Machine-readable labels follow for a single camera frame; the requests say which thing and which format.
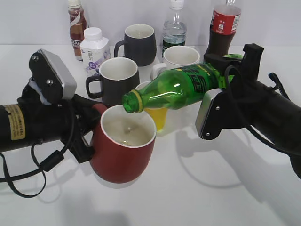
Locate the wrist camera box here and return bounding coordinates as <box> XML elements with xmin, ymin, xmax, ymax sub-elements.
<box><xmin>195</xmin><ymin>89</ymin><xmax>227</xmax><ymax>140</ymax></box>
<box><xmin>28</xmin><ymin>48</ymin><xmax>77</xmax><ymax>105</ymax></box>

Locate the yellow paper cup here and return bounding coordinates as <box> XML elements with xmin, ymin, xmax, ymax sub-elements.
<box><xmin>133</xmin><ymin>81</ymin><xmax>167</xmax><ymax>131</ymax></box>

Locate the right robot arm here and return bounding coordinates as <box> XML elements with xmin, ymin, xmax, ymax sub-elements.
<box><xmin>195</xmin><ymin>43</ymin><xmax>301</xmax><ymax>176</ymax></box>

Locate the cola bottle red label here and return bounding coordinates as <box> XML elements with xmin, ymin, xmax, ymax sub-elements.
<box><xmin>205</xmin><ymin>0</ymin><xmax>242</xmax><ymax>62</ymax></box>

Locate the black mug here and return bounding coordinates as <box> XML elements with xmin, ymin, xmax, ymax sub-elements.
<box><xmin>86</xmin><ymin>57</ymin><xmax>140</xmax><ymax>106</ymax></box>
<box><xmin>114</xmin><ymin>24</ymin><xmax>157</xmax><ymax>67</ymax></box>

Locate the black mug rear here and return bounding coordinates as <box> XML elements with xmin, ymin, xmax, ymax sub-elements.
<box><xmin>114</xmin><ymin>24</ymin><xmax>157</xmax><ymax>67</ymax></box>

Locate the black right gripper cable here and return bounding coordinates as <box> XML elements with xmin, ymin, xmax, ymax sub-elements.
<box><xmin>223</xmin><ymin>65</ymin><xmax>301</xmax><ymax>156</ymax></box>

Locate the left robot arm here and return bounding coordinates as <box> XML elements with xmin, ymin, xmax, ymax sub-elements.
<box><xmin>0</xmin><ymin>85</ymin><xmax>101</xmax><ymax>163</ymax></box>

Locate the red ceramic mug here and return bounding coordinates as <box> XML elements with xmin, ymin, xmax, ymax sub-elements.
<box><xmin>90</xmin><ymin>103</ymin><xmax>157</xmax><ymax>184</ymax></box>

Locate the white milk carton bottle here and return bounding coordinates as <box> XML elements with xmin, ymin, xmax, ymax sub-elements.
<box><xmin>80</xmin><ymin>27</ymin><xmax>111</xmax><ymax>76</ymax></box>

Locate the brown coffee drink bottle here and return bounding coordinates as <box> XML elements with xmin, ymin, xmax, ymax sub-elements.
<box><xmin>68</xmin><ymin>0</ymin><xmax>88</xmax><ymax>61</ymax></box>

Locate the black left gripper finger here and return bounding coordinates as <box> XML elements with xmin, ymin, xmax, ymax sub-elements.
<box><xmin>74</xmin><ymin>94</ymin><xmax>101</xmax><ymax>132</ymax></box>
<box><xmin>70</xmin><ymin>127</ymin><xmax>95</xmax><ymax>163</ymax></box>

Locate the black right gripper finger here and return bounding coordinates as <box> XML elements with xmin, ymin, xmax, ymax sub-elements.
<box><xmin>204</xmin><ymin>53</ymin><xmax>243</xmax><ymax>72</ymax></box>
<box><xmin>231</xmin><ymin>43</ymin><xmax>264</xmax><ymax>94</ymax></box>

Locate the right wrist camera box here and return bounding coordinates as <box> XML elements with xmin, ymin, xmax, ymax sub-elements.
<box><xmin>195</xmin><ymin>89</ymin><xmax>227</xmax><ymax>140</ymax></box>

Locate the black mug front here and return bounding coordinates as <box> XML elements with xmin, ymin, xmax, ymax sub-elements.
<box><xmin>86</xmin><ymin>57</ymin><xmax>140</xmax><ymax>106</ymax></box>

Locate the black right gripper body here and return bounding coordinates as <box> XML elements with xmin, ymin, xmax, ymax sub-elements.
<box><xmin>220</xmin><ymin>83</ymin><xmax>286</xmax><ymax>132</ymax></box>

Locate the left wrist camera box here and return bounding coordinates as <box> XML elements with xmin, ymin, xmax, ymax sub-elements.
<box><xmin>28</xmin><ymin>48</ymin><xmax>77</xmax><ymax>105</ymax></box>

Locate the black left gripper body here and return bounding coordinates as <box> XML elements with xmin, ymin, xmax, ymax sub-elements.
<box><xmin>17</xmin><ymin>82</ymin><xmax>73</xmax><ymax>147</ymax></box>

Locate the white ceramic mug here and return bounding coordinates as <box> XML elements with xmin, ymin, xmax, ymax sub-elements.
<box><xmin>150</xmin><ymin>46</ymin><xmax>200</xmax><ymax>80</ymax></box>

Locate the clear water bottle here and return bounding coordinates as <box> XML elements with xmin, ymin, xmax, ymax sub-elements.
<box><xmin>162</xmin><ymin>0</ymin><xmax>187</xmax><ymax>57</ymax></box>

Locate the green plastic soda bottle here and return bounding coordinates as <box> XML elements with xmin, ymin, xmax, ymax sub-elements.
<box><xmin>122</xmin><ymin>54</ymin><xmax>244</xmax><ymax>114</ymax></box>

